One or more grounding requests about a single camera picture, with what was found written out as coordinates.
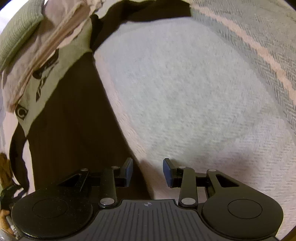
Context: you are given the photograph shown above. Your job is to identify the left hand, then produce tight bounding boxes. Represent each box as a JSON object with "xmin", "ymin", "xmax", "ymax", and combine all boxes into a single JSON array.
[{"xmin": 0, "ymin": 209, "xmax": 15, "ymax": 236}]

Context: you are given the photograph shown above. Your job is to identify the folded beige blanket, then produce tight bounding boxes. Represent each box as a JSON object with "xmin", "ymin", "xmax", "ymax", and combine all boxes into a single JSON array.
[{"xmin": 1, "ymin": 1, "xmax": 102, "ymax": 113}]

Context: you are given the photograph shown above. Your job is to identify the pink and blue bedspread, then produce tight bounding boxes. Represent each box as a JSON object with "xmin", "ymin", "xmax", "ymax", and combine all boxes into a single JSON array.
[{"xmin": 1, "ymin": 1, "xmax": 295, "ymax": 240}]

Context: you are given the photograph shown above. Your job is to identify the green checked pillow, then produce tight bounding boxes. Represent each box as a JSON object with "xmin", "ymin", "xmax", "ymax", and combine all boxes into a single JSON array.
[{"xmin": 1, "ymin": 1, "xmax": 44, "ymax": 71}]

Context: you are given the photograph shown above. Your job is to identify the brown tights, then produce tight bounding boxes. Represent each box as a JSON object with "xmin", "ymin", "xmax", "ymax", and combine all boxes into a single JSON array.
[{"xmin": 0, "ymin": 153, "xmax": 13, "ymax": 189}]

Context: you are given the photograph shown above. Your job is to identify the black and grey TJC sweater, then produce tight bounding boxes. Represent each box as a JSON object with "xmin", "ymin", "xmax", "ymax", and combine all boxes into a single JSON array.
[{"xmin": 9, "ymin": 1, "xmax": 191, "ymax": 191}]

